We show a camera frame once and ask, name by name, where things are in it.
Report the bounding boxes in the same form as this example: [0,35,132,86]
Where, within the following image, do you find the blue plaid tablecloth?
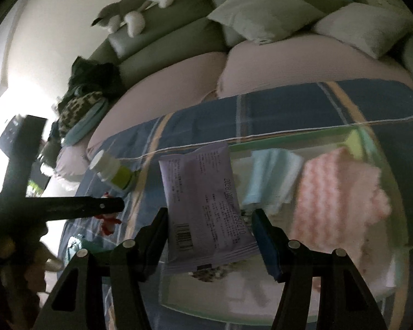
[59,79,413,329]

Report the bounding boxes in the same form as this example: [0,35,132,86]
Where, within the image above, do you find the shallow green white tray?
[159,127,408,326]

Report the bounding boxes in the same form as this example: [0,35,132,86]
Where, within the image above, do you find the light grey cushion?
[312,2,413,59]
[208,0,326,45]

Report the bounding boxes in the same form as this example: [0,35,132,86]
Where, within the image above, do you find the grey husky plush toy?
[91,0,174,38]

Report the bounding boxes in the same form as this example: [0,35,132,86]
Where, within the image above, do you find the red pink small plush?
[95,191,123,237]

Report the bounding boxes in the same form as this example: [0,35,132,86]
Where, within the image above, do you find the light grey middle cushion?
[208,0,326,45]

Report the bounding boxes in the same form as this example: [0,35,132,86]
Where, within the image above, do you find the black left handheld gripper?
[0,114,126,234]

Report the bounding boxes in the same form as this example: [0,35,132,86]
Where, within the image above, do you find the grey green sofa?
[91,0,413,88]

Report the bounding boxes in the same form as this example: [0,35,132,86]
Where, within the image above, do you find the pink sofa seat cover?
[55,34,413,180]

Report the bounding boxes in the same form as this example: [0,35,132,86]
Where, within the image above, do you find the green small box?
[340,128,375,162]

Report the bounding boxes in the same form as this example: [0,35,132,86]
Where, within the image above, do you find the teal tissue pack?
[64,234,83,265]

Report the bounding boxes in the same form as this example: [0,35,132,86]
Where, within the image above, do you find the pink white zigzag cloth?
[289,147,392,266]

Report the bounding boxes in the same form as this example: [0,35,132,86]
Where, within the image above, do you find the leopard print fabric band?
[189,263,235,282]

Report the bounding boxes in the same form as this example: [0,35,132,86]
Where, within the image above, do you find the pile of dark clothes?
[39,57,125,168]

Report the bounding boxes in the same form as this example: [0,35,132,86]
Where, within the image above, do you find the blue face mask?
[241,148,304,215]

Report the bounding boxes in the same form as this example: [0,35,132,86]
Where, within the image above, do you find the light grey right cushion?
[312,2,413,59]

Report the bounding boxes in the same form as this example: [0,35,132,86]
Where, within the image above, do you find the purple wet wipes pack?
[159,142,259,274]

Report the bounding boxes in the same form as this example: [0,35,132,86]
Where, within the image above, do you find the white capped green bottle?
[89,150,135,192]

